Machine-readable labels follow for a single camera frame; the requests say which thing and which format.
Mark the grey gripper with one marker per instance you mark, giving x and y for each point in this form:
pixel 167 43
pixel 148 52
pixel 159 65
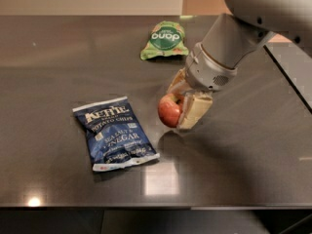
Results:
pixel 205 71

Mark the red apple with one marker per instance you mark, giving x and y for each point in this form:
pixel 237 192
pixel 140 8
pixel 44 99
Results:
pixel 170 109

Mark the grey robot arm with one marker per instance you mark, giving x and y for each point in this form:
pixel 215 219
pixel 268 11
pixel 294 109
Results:
pixel 250 24

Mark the green snack bag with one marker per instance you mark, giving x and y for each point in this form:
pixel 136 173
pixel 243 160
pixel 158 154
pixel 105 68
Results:
pixel 166 40

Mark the blue Kettle chip bag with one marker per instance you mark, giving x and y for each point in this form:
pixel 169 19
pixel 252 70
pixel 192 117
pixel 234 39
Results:
pixel 115 138

